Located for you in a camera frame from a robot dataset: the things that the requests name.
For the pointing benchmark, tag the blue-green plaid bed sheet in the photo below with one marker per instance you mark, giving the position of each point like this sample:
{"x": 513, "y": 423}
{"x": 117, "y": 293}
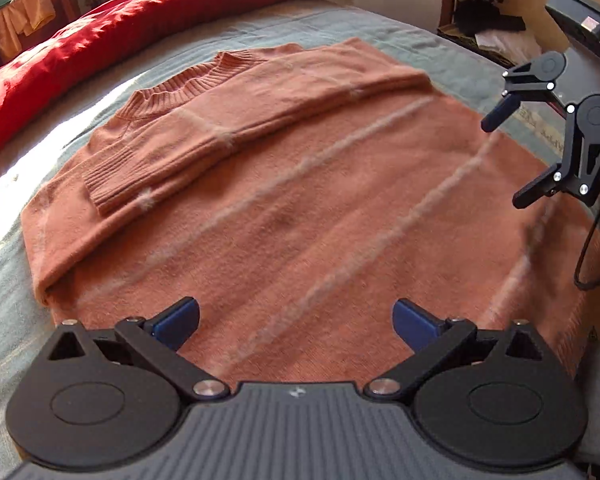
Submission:
{"x": 10, "y": 310}

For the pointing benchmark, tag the black cloth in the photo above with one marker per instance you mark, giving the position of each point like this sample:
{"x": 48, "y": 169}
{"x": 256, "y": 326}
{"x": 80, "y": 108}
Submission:
{"x": 495, "y": 22}

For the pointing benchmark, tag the red quilt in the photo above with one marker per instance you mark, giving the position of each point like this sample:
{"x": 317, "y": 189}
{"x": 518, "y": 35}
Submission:
{"x": 130, "y": 25}

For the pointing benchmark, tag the orange hanging clothes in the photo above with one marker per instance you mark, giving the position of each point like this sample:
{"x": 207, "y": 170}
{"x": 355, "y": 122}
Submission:
{"x": 25, "y": 15}

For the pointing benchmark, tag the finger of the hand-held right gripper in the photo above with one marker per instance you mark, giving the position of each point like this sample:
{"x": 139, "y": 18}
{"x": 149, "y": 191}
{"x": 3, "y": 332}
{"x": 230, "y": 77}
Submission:
{"x": 500, "y": 110}
{"x": 532, "y": 190}

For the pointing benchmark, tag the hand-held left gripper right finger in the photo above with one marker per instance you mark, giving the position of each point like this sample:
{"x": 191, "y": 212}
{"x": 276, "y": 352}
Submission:
{"x": 412, "y": 325}

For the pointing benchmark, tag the pink knit sweater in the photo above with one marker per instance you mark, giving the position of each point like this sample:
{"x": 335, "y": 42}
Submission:
{"x": 305, "y": 210}

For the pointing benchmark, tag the white cloth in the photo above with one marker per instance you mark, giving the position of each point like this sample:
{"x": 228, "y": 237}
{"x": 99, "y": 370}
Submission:
{"x": 505, "y": 42}

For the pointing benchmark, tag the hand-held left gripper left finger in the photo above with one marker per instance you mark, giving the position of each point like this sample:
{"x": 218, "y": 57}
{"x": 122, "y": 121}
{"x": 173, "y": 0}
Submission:
{"x": 177, "y": 322}

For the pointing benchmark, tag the wooden chair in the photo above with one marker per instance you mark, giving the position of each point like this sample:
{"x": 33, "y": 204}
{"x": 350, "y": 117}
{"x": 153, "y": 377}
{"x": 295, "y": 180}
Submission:
{"x": 445, "y": 7}

